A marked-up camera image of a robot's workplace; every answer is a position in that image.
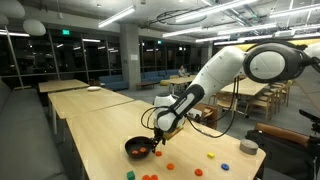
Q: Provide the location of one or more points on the cardboard box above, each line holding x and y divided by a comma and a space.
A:
205, 113

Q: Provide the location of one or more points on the black bowl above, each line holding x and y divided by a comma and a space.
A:
130, 146

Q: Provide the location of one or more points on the blue sofa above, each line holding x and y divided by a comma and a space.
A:
155, 76
113, 82

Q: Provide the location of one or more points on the long light wooden table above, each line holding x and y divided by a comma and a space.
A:
246, 87

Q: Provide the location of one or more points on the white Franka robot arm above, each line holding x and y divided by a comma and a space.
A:
216, 70

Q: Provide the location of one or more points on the yellow block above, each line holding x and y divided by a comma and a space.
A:
210, 155

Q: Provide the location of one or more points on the grey upholstered bench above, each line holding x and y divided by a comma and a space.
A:
23, 133

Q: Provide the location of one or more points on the blue disc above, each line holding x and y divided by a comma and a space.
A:
225, 166

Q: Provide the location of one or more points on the brown leather chair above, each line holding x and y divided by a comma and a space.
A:
280, 131

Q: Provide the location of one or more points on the orange disc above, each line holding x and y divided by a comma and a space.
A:
145, 177
158, 153
143, 150
170, 166
154, 177
134, 152
198, 172

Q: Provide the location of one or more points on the black camera tripod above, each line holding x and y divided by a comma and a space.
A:
308, 115

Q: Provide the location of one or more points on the green block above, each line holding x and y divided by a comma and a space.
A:
130, 175

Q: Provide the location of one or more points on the olive yellow pouf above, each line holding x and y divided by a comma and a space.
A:
164, 82

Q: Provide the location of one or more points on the wooden camera mount plate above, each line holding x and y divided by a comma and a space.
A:
173, 133

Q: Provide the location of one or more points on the grey cylinder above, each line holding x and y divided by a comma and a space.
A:
248, 146

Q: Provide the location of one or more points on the white pendant lamp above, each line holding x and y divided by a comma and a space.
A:
11, 8
34, 27
2, 20

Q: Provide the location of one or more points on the small green sign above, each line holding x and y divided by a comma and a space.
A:
159, 42

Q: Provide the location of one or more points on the green exit sign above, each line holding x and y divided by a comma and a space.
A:
66, 32

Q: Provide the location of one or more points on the seated person light shirt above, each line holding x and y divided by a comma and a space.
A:
181, 71

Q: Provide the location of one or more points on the concrete column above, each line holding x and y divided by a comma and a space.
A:
130, 56

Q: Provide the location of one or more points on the low wooden coffee table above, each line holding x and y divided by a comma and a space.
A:
145, 84

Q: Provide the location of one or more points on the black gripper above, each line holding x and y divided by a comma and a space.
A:
160, 133

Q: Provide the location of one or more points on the light wooden chair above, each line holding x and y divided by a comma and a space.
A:
283, 91
265, 103
226, 100

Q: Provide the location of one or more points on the white plate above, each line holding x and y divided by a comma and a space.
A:
94, 88

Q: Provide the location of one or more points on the ceiling light tube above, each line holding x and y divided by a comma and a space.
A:
295, 10
182, 31
116, 16
215, 9
13, 33
210, 39

